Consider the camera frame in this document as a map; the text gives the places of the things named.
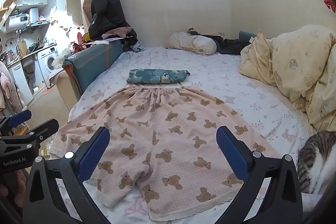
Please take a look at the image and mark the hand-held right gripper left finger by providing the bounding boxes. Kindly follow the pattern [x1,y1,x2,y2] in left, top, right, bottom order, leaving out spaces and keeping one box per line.
[22,126,113,224]

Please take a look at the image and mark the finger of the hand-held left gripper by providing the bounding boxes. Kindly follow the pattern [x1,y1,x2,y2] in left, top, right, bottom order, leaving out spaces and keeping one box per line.
[7,110,32,130]
[26,119,60,143]

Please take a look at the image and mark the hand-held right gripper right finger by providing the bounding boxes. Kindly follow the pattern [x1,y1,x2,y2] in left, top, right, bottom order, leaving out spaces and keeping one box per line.
[216,126,311,224]

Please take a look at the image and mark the pink bear print pants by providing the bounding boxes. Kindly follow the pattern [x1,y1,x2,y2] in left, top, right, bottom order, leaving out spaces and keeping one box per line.
[50,85,281,222]

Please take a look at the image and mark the person's left hand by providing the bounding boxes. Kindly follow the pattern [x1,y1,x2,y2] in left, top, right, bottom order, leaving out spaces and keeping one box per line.
[0,168,27,204]

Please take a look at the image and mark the beige hanging jacket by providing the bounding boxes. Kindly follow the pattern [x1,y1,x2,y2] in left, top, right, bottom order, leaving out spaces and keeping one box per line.
[0,61,25,115]

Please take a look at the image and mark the white kitchen counter cabinet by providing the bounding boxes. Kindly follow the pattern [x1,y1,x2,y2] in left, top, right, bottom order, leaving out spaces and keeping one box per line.
[6,55,35,107]

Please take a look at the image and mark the beige bedside cabinet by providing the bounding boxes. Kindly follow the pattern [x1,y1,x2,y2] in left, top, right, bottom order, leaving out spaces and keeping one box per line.
[47,69,80,109]

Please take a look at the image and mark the white washing machine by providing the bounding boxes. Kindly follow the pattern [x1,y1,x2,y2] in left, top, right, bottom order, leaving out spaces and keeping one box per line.
[36,45,60,88]

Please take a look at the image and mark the white plastic bag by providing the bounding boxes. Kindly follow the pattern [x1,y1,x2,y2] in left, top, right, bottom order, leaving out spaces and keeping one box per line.
[52,48,73,71]

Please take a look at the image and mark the tabby cat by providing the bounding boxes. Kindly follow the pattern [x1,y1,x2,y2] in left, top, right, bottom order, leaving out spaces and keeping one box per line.
[297,131,336,194]

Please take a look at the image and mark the white floral bed sheet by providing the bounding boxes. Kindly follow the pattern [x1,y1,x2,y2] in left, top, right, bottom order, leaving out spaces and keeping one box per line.
[68,46,336,224]

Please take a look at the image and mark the white water heater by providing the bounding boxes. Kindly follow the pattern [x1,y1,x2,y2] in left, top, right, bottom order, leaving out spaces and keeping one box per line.
[4,7,40,33]

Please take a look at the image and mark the folded teal patterned garment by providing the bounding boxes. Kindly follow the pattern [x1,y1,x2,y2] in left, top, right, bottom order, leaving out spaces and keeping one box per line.
[126,68,191,84]

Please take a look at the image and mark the dark clothing pile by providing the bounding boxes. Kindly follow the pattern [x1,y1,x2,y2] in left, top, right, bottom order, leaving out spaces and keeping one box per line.
[188,29,253,55]

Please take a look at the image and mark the wooden staircase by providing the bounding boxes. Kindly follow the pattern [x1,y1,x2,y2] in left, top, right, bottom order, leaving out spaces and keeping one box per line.
[0,0,19,28]

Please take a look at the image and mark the yellow bear print duvet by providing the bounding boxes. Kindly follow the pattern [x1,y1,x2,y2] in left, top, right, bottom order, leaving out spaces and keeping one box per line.
[238,24,336,133]

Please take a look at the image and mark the cream pillow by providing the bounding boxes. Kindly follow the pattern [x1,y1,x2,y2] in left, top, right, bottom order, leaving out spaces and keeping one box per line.
[166,31,218,56]

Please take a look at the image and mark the pink cloth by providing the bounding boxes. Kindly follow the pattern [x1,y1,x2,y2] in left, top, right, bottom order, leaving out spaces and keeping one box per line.
[101,27,134,40]

